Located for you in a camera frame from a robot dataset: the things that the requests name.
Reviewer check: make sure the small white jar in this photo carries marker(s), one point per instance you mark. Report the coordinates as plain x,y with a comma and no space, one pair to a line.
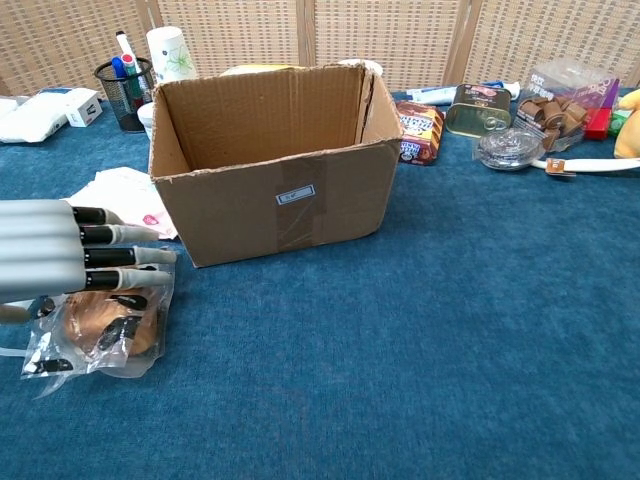
145,117

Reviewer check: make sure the gold meat tin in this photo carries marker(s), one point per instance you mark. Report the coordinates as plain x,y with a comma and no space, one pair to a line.
472,117

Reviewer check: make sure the white blue toothpaste tube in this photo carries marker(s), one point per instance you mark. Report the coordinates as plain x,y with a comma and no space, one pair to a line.
430,93

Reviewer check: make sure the red capped marker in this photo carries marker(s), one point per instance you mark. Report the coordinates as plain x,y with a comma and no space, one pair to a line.
130,62

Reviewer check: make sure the white marker black cap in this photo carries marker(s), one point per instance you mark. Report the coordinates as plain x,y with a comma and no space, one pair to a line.
125,47

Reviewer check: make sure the clear box brown capsules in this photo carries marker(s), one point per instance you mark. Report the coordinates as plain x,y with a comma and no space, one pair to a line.
555,115

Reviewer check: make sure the small green carton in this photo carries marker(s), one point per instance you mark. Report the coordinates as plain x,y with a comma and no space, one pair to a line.
619,120

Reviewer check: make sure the white bag blue print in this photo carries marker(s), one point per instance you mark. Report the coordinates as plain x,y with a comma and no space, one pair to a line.
30,120

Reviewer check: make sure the pink wet wipes pack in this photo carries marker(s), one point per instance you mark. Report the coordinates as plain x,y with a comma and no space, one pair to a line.
125,190

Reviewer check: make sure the bread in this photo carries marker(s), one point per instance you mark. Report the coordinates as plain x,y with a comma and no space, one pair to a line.
90,325

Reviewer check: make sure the stack of paper cups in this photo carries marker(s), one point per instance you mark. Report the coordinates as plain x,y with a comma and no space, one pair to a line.
170,55

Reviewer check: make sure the yellow snack bag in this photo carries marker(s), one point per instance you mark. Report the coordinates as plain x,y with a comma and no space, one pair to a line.
260,68

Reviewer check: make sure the brown cardboard box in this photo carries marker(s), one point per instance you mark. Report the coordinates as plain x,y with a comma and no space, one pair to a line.
240,215

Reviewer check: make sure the small white box black print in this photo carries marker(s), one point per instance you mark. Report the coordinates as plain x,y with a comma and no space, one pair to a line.
82,107

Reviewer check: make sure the woven rattan folding screen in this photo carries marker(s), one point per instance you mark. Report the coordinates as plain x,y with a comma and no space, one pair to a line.
240,30

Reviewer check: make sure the clear pack white pads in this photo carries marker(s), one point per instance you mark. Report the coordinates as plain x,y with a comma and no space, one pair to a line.
6,107

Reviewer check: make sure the yellow plush toy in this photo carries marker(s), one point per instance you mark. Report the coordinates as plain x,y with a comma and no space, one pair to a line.
631,135

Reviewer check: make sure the blue marker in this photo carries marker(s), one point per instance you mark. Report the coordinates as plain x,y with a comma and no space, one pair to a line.
118,67

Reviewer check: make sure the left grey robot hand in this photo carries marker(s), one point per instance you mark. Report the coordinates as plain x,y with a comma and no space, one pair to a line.
35,250

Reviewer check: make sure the black mesh pen holder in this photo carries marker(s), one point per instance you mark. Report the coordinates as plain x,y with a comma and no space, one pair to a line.
125,107

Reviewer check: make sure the brown cookie pack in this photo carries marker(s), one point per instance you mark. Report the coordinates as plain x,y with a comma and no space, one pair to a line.
422,135

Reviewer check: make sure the blue felt table cover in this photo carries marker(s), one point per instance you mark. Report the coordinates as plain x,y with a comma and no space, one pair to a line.
350,350

